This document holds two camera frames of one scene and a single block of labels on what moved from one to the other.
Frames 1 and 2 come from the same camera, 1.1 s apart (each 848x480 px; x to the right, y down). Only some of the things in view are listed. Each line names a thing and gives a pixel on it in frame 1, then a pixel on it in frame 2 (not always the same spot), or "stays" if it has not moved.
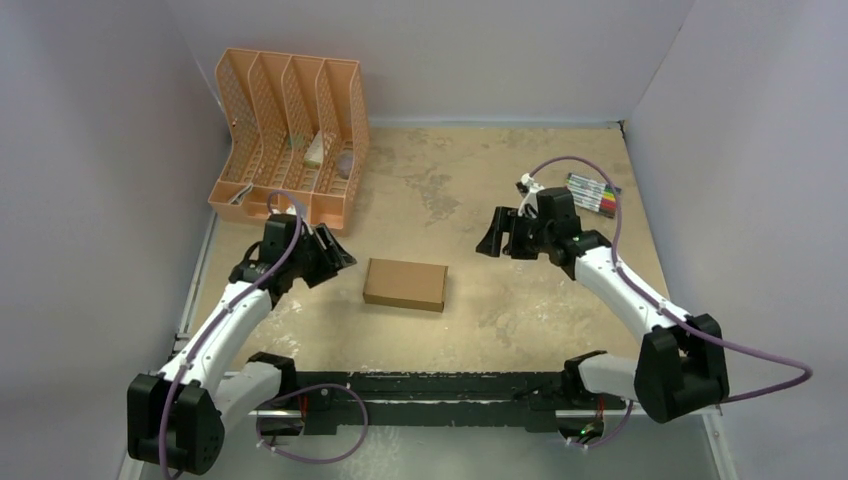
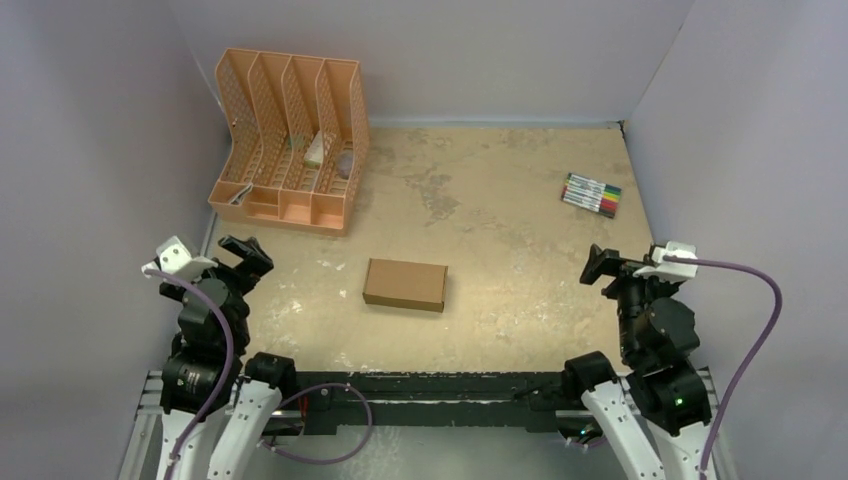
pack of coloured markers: x=593 y=195 stays
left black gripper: x=331 y=257 to x=255 y=262
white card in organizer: x=314 y=155 stays
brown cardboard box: x=405 y=285 stays
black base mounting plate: x=329 y=398 stays
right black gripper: x=516 y=235 to x=613 y=273
